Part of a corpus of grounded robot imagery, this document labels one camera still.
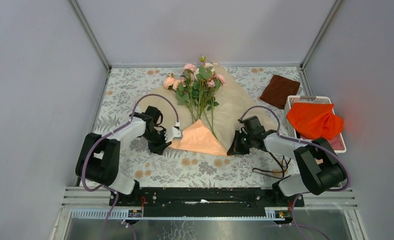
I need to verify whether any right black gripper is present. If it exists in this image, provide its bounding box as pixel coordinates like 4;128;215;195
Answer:
227;130;254;156

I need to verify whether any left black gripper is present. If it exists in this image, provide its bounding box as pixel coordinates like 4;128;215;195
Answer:
141;128;172;156

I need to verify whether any peach wrapping paper sheet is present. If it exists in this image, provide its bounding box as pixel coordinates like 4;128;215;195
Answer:
139;63;278;156

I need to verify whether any large pink fake rose stem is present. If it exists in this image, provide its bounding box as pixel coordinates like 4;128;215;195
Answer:
182;63;197;123

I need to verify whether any pink fake rose spray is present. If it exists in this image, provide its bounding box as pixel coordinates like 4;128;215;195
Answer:
203;62;226;138

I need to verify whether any pale pink fake flower stem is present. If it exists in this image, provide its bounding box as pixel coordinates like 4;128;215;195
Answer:
163;73;197;123

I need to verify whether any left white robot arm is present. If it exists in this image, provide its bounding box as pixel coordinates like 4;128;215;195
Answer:
75;106;172;206

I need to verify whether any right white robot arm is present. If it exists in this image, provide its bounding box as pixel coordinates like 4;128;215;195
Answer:
227;116;349;206

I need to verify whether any floral patterned table mat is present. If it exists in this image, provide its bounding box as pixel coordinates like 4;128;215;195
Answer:
94;66;304;188

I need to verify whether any brown towel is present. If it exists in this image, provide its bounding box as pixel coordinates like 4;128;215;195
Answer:
259;75;300;110

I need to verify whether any orange cloth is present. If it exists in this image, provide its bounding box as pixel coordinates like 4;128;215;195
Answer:
287;102;344;140

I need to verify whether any pink cloth in basket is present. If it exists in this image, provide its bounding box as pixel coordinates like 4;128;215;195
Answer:
299;134;345;151

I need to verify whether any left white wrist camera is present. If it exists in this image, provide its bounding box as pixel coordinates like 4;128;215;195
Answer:
165;122;183;143

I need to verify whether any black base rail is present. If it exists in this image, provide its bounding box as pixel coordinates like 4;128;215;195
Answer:
109;187;305;218

